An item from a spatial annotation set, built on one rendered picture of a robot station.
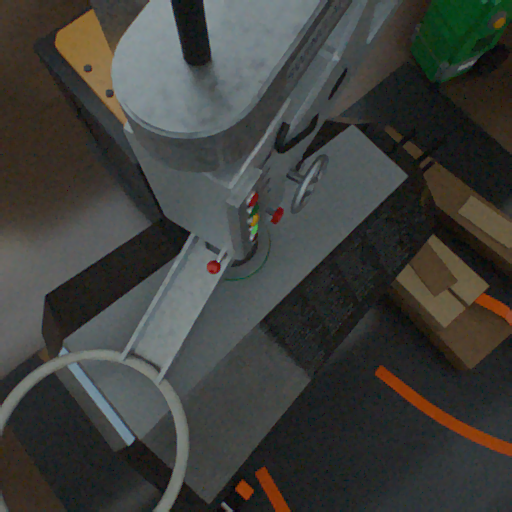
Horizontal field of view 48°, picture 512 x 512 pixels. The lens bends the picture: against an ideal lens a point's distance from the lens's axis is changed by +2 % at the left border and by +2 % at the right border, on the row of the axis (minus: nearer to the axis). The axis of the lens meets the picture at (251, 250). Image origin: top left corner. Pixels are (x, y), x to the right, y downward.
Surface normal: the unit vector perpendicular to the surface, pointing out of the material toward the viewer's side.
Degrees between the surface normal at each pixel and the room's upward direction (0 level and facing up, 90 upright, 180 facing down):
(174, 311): 17
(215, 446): 45
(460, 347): 0
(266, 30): 0
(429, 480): 0
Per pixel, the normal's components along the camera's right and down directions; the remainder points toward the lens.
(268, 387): 0.48, 0.27
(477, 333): -0.03, -0.29
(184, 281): -0.18, -0.04
